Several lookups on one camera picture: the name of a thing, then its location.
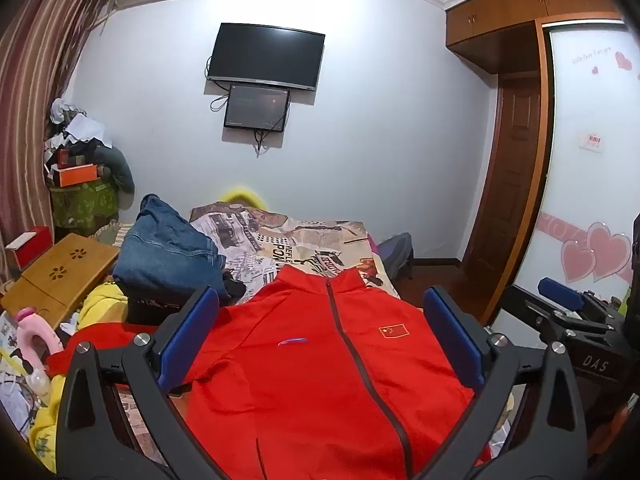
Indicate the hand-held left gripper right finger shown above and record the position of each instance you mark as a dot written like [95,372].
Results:
[452,340]

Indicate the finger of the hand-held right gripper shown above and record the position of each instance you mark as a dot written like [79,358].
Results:
[560,290]
[525,307]

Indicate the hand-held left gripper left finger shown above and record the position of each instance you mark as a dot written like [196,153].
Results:
[192,332]

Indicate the red zip jacket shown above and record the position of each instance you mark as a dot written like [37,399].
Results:
[300,385]

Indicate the pile of clothes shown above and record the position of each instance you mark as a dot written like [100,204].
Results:
[112,160]

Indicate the dark cloth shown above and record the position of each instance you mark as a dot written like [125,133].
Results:
[145,312]

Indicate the small black cloth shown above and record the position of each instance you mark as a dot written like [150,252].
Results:
[234,287]

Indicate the blue denim jeans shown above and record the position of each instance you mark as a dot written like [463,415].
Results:
[165,255]

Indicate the yellow blanket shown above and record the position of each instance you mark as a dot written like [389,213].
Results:
[100,305]

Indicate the grey purple backpack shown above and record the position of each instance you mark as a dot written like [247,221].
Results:
[397,255]

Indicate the brown wooden door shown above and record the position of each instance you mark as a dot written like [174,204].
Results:
[510,175]

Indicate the newspaper print bed sheet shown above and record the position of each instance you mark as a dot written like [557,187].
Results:
[280,240]

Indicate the white heart sticker wardrobe door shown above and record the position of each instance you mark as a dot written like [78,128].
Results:
[590,160]

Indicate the yellow round object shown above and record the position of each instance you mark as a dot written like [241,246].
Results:
[242,195]

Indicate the wooden lap table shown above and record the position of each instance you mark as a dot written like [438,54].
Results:
[60,270]

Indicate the pink toy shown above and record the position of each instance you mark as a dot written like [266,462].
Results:
[35,335]

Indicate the green patterned bag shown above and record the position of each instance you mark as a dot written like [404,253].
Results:
[82,205]

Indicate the red box with white lid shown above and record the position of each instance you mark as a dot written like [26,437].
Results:
[32,250]

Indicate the orange box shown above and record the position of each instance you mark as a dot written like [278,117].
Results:
[75,175]

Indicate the small red box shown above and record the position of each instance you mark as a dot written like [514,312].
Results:
[69,158]

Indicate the wooden overhead cabinet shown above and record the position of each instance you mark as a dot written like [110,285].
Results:
[510,10]

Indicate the striped brown curtain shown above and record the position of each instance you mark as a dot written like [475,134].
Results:
[35,85]

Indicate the small black wall monitor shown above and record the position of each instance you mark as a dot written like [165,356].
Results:
[257,107]

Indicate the large black wall television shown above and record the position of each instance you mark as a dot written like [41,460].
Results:
[267,55]

